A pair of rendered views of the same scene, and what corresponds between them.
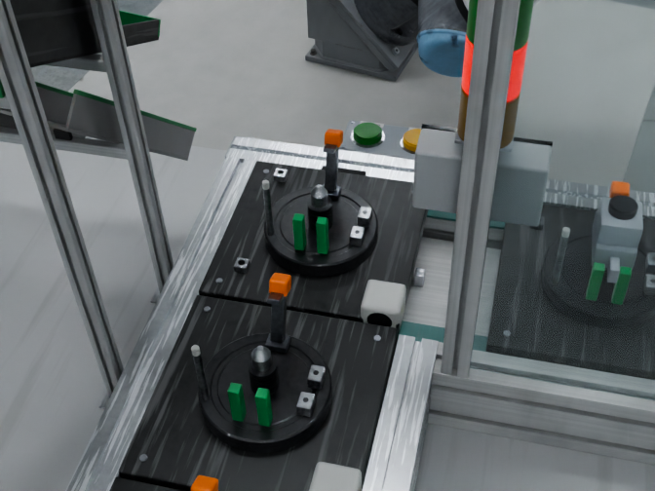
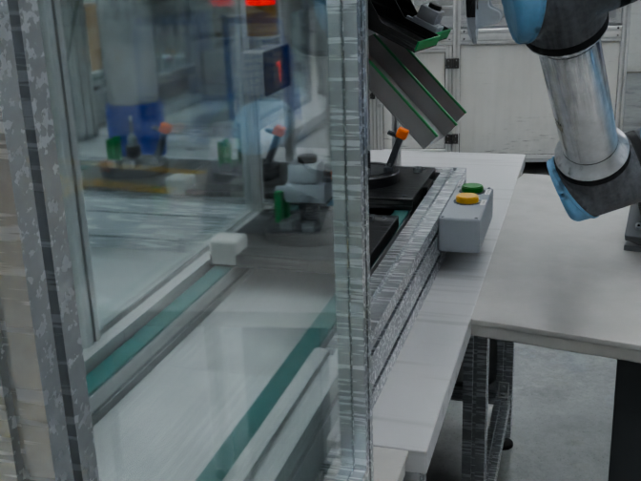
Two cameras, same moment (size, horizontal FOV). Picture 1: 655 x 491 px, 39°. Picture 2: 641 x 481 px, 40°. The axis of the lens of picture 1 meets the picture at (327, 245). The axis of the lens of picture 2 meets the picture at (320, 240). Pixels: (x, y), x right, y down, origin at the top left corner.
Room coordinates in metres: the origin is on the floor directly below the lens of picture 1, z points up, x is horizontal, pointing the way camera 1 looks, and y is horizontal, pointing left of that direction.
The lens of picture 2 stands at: (0.78, -1.65, 1.39)
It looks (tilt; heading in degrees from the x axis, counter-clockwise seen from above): 18 degrees down; 92
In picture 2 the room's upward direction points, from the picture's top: 2 degrees counter-clockwise
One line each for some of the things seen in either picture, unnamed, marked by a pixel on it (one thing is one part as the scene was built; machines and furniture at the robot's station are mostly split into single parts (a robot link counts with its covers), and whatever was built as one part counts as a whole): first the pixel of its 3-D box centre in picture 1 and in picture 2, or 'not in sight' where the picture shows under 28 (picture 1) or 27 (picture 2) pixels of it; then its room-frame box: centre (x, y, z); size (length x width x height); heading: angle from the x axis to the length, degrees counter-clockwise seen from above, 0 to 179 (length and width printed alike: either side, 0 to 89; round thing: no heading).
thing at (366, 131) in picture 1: (367, 135); (472, 190); (1.01, -0.06, 0.96); 0.04 x 0.04 x 0.02
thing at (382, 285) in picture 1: (320, 210); (361, 157); (0.81, 0.01, 1.01); 0.24 x 0.24 x 0.13; 75
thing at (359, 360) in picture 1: (262, 371); not in sight; (0.57, 0.07, 1.01); 0.24 x 0.24 x 0.13; 75
